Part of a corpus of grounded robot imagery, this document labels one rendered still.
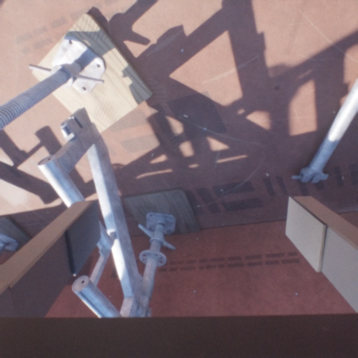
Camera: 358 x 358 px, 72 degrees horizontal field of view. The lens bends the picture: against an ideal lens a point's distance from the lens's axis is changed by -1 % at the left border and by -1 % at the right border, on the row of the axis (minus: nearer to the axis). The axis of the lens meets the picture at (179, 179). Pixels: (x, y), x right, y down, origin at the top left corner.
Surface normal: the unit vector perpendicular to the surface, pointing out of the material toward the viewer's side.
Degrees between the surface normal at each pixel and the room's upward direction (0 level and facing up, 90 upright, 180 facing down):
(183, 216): 0
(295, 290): 90
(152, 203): 0
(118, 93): 0
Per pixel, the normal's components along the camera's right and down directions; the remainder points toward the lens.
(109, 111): -0.11, 0.63
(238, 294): -0.30, -0.76
